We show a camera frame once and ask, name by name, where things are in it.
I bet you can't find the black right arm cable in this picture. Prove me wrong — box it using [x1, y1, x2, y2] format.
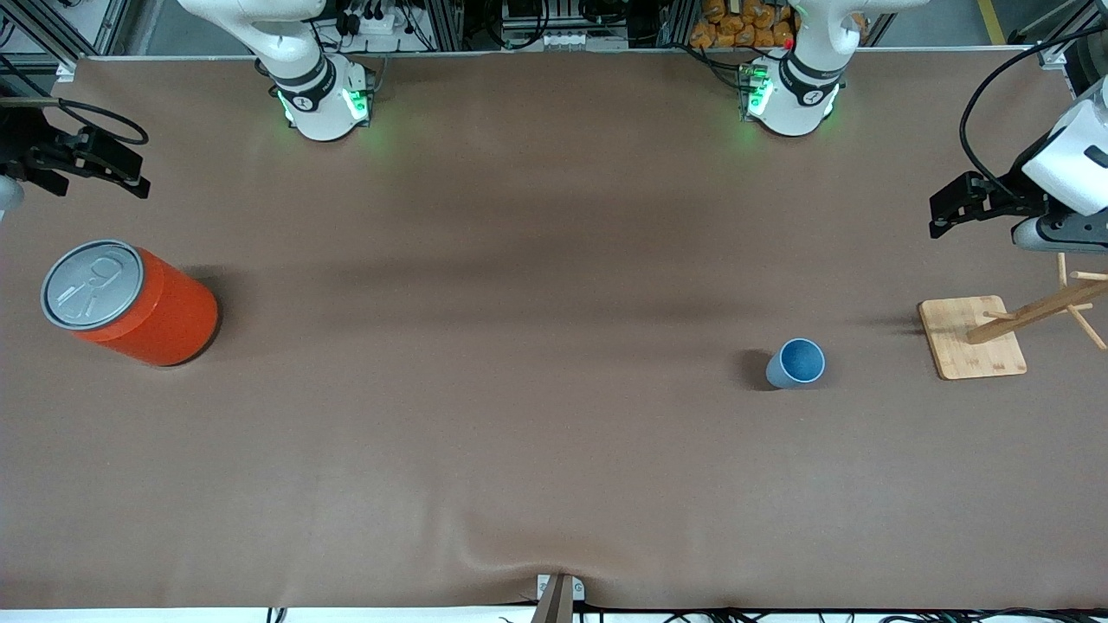
[54, 97, 151, 147]

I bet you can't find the white terminal strip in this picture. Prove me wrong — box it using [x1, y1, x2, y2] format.
[502, 32, 591, 49]

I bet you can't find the brown table cover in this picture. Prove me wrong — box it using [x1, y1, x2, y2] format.
[0, 48, 1108, 611]

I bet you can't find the orange can with grey lid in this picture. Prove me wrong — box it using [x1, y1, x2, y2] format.
[41, 239, 220, 368]

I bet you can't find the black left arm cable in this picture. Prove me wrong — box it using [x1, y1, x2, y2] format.
[959, 22, 1108, 204]

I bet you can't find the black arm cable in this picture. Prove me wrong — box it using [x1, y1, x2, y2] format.
[54, 97, 151, 147]
[959, 22, 1108, 204]

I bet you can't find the light blue cup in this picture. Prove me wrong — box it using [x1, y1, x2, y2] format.
[765, 337, 826, 390]

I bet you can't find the bag of orange objects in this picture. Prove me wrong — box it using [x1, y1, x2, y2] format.
[690, 0, 797, 50]

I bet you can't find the wooden cup rack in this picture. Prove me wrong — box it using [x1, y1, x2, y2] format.
[918, 251, 1108, 382]

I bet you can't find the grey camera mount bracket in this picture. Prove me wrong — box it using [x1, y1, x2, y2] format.
[535, 573, 586, 623]

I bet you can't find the aluminium frame profile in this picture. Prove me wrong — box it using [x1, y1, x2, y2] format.
[1008, 0, 1108, 70]
[0, 0, 131, 74]

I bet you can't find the white power strip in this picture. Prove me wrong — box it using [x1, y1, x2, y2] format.
[338, 0, 415, 37]

